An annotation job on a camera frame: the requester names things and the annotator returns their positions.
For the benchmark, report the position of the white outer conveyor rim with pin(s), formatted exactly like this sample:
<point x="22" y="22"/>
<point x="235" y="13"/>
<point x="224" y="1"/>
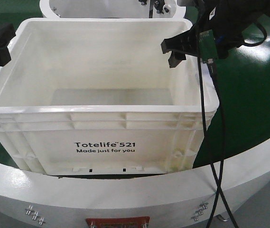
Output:
<point x="169" y="200"/>

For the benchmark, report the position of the green circuit board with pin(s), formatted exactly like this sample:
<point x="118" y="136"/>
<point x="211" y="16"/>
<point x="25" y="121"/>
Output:
<point x="207" y="46"/>

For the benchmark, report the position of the red warning label plate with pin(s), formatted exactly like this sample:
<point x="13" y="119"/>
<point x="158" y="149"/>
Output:
<point x="134" y="222"/>

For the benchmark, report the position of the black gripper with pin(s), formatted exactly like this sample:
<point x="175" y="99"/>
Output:
<point x="227" y="19"/>

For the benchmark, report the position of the white plastic tote box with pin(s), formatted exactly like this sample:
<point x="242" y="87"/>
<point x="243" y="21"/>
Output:
<point x="97" y="96"/>

